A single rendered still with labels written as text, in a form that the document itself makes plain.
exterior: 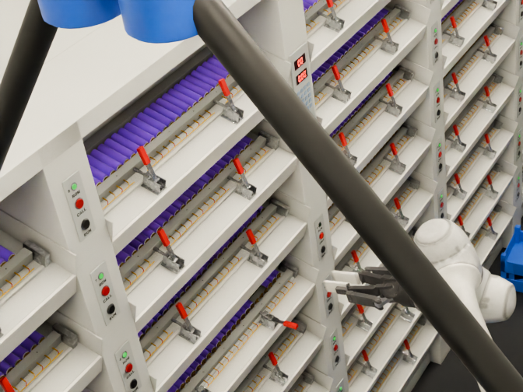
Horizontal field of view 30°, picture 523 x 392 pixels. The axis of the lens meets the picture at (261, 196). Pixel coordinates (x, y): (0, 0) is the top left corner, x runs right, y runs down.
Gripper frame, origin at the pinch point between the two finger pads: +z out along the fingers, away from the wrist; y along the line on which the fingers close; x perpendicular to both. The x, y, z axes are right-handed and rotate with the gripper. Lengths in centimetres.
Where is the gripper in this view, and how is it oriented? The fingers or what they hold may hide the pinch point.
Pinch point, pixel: (341, 281)
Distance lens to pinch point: 223.0
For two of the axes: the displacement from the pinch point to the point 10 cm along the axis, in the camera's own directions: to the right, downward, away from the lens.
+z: -7.9, -0.4, 6.1
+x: 3.0, 8.4, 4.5
